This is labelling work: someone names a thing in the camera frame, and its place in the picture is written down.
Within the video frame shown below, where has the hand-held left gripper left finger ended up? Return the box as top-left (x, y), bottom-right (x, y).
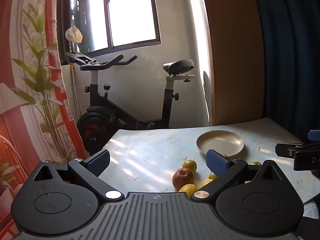
top-left (32, 149), bottom-right (125, 202)

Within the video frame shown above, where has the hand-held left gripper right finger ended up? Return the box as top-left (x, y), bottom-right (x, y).
top-left (190, 149), bottom-right (283, 202)

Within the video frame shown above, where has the beige round plate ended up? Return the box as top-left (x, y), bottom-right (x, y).
top-left (196, 130), bottom-right (245, 158)

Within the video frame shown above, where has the large yellow orange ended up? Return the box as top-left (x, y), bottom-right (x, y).
top-left (178, 184), bottom-right (198, 197)
top-left (198, 179), bottom-right (214, 189)

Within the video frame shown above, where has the brownish red apple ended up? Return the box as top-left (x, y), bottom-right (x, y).
top-left (172, 168), bottom-right (195, 191)

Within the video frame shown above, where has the white towel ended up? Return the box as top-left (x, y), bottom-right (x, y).
top-left (302, 200), bottom-right (320, 220)

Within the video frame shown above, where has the black exercise bike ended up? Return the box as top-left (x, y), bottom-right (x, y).
top-left (64, 51), bottom-right (195, 157)

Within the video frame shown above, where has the dark blue curtain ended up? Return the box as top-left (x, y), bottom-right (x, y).
top-left (251, 0), bottom-right (320, 145)

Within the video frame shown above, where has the wooden panel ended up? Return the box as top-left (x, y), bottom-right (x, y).
top-left (201, 0), bottom-right (266, 127)

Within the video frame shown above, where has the white round ball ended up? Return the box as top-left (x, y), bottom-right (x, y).
top-left (65, 27), bottom-right (83, 43)

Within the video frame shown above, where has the printed plant curtain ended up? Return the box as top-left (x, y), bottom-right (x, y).
top-left (0, 0), bottom-right (88, 230)

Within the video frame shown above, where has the dark framed window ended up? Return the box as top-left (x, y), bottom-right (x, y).
top-left (57, 0), bottom-right (161, 65)

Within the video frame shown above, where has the metal hose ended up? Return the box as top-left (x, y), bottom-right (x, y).
top-left (71, 42), bottom-right (82, 120)

